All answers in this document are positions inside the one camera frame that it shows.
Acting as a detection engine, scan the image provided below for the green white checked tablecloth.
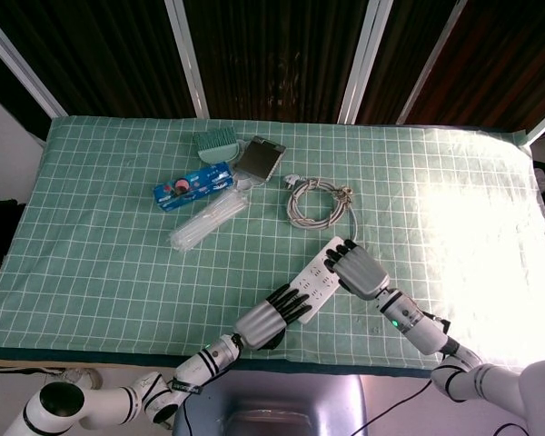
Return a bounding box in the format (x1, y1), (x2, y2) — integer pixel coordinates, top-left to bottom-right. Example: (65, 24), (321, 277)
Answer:
(0, 115), (545, 378)

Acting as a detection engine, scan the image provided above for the white power strip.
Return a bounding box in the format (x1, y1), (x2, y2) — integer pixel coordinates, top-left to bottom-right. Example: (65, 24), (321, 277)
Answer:
(279, 234), (353, 326)

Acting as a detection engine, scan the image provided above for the clear pack of straws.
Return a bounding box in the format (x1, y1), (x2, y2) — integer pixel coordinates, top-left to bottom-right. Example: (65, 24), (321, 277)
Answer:
(169, 188), (250, 252)

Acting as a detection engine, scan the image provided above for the white cable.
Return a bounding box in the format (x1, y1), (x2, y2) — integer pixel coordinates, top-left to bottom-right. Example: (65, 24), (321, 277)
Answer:
(281, 175), (360, 242)

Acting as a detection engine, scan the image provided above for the dark screen smartphone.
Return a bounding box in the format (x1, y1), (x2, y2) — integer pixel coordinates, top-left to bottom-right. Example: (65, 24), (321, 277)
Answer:
(233, 134), (286, 183)

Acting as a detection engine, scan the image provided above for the grey robot torso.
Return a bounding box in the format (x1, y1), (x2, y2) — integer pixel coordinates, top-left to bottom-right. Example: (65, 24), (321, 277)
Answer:
(172, 374), (370, 436)

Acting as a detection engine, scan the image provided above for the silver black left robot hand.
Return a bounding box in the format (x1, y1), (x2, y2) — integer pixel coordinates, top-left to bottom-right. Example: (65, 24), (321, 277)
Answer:
(233, 284), (313, 352)

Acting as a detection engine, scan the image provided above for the green hand brush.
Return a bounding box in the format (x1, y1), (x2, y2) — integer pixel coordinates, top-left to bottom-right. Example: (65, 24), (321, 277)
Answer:
(193, 126), (243, 164)

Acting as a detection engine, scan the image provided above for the white shoe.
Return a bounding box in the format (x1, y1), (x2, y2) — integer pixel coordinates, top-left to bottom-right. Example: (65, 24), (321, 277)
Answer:
(62, 366), (102, 391)

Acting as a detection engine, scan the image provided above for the black floor cable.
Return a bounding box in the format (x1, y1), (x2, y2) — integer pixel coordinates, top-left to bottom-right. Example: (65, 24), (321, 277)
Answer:
(357, 380), (437, 436)

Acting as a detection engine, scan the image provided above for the blue Oreo cookie box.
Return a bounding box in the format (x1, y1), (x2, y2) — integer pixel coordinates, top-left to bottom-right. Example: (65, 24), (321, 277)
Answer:
(153, 162), (235, 213)

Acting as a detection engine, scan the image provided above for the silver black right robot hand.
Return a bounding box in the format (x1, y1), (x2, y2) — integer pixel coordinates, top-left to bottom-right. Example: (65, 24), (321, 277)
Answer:
(324, 239), (391, 302)

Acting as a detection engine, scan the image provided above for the dark pleated curtain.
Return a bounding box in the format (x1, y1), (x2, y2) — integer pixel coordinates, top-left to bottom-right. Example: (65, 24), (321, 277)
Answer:
(0, 0), (545, 142)

